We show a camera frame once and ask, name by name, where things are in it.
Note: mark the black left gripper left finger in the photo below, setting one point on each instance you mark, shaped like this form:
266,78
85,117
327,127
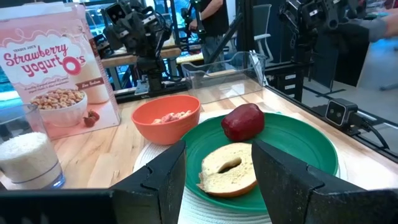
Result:
155,193

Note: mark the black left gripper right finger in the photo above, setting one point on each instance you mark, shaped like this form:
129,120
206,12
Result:
289,193

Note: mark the toasted bagel half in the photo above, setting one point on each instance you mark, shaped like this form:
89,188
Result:
217,183

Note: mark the red apple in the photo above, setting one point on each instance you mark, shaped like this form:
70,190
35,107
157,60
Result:
242,123

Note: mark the pink strawberry yogurt cereal box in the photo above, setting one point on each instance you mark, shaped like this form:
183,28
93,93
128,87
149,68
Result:
46,62

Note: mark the person's forearm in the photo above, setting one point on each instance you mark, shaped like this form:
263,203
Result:
382,28

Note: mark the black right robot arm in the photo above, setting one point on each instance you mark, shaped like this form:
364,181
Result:
149,70

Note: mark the wooden background table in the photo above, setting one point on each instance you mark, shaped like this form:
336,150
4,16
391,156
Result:
118,59

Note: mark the white round placemat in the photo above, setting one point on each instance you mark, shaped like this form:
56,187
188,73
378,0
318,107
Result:
155,155

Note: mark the green plate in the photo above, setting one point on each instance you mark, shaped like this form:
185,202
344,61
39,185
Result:
295,143

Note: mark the orange bowl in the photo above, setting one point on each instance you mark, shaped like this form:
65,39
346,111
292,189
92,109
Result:
164,133

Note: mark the person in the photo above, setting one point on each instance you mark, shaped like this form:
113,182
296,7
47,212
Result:
214,18

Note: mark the pink and tan cereal rings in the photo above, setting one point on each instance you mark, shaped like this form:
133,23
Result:
171,117

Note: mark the clear plastic bin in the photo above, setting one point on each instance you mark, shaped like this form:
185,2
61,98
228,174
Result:
224,84

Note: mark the grey office chair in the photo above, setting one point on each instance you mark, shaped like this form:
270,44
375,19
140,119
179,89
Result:
261,21

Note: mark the clear glass with white filling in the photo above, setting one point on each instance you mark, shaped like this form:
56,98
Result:
28,158

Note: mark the black divider panel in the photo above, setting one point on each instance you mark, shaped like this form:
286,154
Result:
342,65

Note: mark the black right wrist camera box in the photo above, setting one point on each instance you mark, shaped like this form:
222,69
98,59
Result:
114,12

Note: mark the black diagonal frame strut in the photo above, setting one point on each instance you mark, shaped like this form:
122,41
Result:
227,37

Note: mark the black table-level camera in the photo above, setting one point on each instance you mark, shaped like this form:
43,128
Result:
340,112

